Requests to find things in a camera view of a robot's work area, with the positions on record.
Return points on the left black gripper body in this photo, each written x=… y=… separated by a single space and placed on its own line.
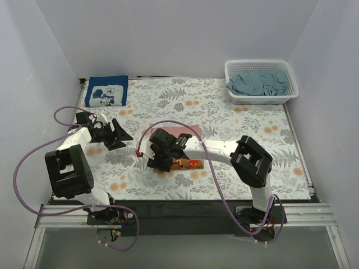
x=114 y=134

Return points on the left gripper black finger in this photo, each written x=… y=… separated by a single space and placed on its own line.
x=115 y=145
x=119 y=133

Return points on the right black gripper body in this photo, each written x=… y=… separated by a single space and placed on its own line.
x=158 y=154

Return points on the pink t shirt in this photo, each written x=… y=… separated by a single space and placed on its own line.
x=188 y=164

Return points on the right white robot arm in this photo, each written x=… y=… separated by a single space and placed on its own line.
x=251 y=162

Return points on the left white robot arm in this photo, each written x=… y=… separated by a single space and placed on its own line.
x=69 y=171

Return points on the floral patterned table cloth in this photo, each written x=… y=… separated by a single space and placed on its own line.
x=203 y=104

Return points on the folded navy printed t shirt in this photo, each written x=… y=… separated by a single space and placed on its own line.
x=107 y=91

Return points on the white plastic laundry basket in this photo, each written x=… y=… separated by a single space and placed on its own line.
x=235 y=67

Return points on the blue grey t shirt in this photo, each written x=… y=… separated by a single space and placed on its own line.
x=259 y=83

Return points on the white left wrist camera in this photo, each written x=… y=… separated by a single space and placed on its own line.
x=102 y=117

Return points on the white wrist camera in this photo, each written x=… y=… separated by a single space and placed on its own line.
x=102 y=117
x=144 y=148

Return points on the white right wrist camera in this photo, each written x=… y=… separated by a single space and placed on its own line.
x=144 y=148

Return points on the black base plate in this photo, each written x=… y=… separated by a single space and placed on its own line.
x=196 y=217

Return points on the aluminium frame rail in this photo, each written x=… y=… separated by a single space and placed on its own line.
x=298 y=214

